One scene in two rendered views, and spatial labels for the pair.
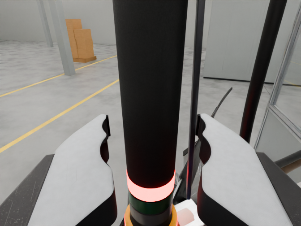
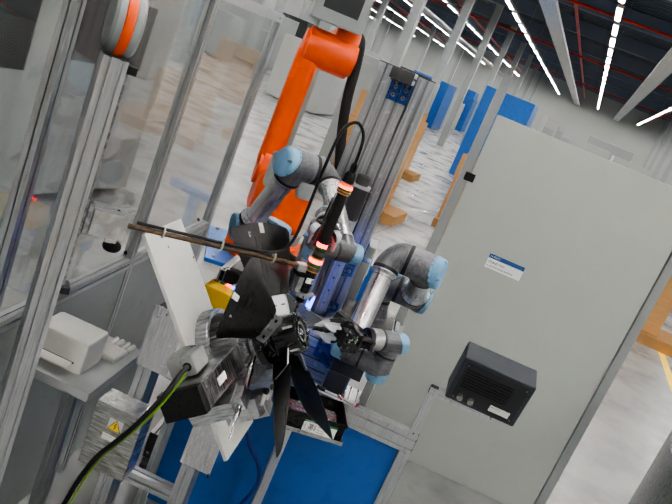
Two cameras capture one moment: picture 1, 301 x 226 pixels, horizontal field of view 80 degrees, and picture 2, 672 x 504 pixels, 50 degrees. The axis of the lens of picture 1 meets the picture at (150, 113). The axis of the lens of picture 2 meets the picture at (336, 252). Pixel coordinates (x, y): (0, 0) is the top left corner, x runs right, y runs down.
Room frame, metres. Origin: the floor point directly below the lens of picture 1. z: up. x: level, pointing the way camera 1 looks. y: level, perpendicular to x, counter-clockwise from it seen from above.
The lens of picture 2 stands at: (2.17, -0.11, 2.02)
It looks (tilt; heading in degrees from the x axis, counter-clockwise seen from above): 15 degrees down; 176
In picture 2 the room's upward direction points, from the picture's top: 22 degrees clockwise
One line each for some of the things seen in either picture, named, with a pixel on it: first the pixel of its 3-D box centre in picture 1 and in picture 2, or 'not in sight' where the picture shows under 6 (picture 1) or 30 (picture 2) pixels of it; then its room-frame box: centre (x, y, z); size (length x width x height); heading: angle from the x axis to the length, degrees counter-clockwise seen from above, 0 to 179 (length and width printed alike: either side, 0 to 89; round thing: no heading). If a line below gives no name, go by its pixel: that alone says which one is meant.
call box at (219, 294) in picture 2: not in sight; (224, 301); (-0.31, -0.23, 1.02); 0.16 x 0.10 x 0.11; 81
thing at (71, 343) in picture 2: not in sight; (67, 344); (0.19, -0.60, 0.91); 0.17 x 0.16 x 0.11; 81
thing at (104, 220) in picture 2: not in sight; (105, 220); (0.37, -0.56, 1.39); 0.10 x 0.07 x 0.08; 116
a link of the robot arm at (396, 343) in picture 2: not in sight; (391, 343); (-0.12, 0.36, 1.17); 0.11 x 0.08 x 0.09; 118
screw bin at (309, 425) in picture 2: not in sight; (313, 413); (-0.07, 0.20, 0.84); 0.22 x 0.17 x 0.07; 97
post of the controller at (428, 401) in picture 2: not in sight; (424, 409); (-0.18, 0.58, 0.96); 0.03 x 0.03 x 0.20; 81
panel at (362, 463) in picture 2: not in sight; (268, 473); (-0.25, 0.16, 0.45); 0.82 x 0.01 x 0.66; 81
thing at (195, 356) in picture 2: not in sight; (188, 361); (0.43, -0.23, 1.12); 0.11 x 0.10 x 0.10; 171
